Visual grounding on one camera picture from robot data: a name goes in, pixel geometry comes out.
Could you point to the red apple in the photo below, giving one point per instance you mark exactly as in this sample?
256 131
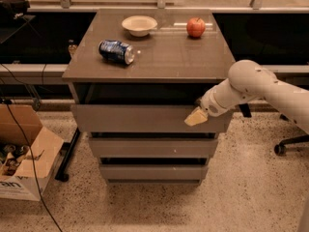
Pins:
195 27

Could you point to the black office chair base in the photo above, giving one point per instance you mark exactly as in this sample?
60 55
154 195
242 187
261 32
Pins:
280 148

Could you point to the grey drawer cabinet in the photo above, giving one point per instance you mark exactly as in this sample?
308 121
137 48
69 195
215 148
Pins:
166 55

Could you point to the black bag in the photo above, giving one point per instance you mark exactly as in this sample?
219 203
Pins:
12 9

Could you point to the grey drawer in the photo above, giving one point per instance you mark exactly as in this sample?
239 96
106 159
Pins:
145 108
154 170
121 147

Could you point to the black table leg left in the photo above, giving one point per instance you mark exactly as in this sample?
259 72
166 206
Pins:
66 152

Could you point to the cardboard box with cans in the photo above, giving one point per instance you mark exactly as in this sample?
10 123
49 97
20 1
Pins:
29 151

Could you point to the blue soda can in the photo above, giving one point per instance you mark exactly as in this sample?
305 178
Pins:
116 52

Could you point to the grey middle drawer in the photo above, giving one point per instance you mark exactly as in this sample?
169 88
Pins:
121 147

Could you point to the black table leg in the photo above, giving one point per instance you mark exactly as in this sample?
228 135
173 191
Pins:
245 110
66 152

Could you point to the grey bottom drawer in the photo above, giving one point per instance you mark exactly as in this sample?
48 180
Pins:
154 170

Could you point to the small bottle behind cabinet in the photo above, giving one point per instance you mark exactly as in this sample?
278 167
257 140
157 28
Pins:
72 46

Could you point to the black table leg right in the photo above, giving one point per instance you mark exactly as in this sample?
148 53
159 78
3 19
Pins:
245 110

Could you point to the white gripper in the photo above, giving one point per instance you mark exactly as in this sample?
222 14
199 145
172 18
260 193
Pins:
210 104

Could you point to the white bowl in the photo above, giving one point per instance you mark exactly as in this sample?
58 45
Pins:
139 25

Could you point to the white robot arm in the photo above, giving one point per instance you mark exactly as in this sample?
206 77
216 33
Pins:
248 81

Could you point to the grey top drawer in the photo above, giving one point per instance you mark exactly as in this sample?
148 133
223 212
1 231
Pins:
145 108

